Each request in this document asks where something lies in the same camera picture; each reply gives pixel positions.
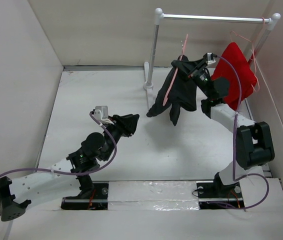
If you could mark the red shorts with stripes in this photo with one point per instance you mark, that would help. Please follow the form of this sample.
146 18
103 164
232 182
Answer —
235 68

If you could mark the silver front rail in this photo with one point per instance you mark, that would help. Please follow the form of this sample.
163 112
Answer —
156 191

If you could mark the black denim trousers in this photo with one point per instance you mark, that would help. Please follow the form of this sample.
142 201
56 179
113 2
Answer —
182 95

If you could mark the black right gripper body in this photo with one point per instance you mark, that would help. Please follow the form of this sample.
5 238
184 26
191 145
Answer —
201 77

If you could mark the pink hanger holding shorts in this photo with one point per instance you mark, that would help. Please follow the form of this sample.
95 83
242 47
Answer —
252 58

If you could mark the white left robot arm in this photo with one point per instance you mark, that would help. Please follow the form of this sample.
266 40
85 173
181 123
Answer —
69 178

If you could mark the white clothes rack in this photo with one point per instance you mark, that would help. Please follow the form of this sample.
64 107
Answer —
159 15

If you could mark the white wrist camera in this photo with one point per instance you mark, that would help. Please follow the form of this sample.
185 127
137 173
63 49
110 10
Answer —
100 113
210 58

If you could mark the pink plastic hanger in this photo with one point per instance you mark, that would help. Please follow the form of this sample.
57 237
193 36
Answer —
166 96

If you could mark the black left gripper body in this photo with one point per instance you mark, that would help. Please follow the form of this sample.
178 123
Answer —
117 130

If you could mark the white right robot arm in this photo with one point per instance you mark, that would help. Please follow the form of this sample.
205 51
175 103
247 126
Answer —
252 141

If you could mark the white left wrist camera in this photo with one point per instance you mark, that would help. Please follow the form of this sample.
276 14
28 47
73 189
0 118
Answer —
100 113

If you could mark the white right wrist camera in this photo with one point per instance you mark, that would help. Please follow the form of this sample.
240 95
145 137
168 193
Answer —
210 58

